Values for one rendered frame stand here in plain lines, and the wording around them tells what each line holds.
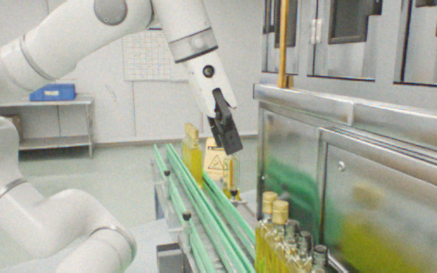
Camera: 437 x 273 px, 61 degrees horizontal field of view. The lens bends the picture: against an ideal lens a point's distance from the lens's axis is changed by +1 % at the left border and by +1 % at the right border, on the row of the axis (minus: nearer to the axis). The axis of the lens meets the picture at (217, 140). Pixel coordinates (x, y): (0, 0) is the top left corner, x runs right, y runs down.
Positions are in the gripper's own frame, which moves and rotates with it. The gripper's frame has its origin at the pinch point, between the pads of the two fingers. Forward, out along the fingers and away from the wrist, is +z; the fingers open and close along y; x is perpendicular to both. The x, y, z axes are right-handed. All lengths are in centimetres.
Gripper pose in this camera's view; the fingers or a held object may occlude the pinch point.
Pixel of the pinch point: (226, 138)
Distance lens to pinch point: 64.2
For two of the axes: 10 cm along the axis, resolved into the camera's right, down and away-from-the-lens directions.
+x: -9.1, 3.9, -1.7
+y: -2.6, -2.1, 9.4
